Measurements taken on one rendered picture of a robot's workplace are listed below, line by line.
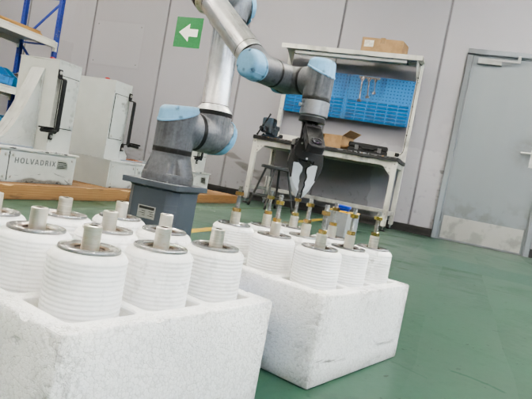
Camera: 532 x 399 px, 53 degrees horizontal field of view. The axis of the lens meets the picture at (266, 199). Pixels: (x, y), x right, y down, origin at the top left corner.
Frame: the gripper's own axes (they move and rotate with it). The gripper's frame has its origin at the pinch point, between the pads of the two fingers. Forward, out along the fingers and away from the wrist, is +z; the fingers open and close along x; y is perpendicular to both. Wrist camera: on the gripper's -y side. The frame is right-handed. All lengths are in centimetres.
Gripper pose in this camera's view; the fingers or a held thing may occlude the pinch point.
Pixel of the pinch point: (299, 192)
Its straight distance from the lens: 139.7
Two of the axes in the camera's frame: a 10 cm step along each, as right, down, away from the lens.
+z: -1.9, 9.8, 0.5
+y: -1.2, -0.8, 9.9
